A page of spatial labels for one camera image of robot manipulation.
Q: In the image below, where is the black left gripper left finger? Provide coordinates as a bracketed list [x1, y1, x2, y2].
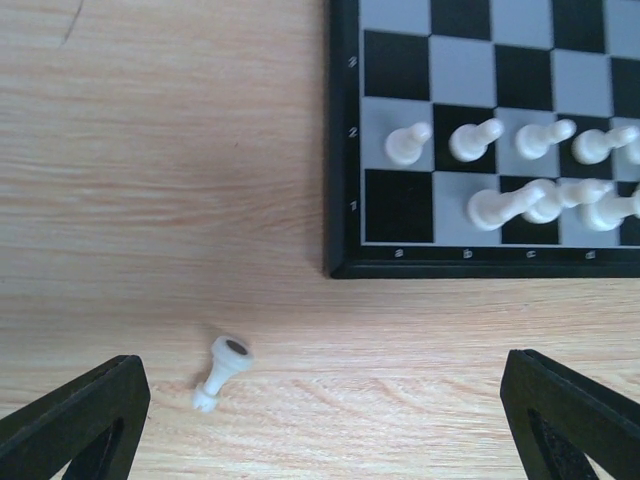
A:
[1, 355, 150, 479]

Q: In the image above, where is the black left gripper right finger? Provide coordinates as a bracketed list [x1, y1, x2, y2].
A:
[500, 349, 639, 479]

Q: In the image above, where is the white chess piece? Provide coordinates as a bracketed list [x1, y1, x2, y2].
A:
[522, 178, 614, 224]
[466, 179, 549, 231]
[572, 126, 639, 165]
[449, 118, 505, 163]
[515, 119, 577, 160]
[192, 335, 254, 413]
[384, 122, 433, 167]

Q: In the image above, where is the white chess pawn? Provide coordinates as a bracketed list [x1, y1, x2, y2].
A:
[582, 189, 639, 232]

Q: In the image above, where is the black and silver chessboard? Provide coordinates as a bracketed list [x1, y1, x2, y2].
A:
[325, 1, 639, 279]

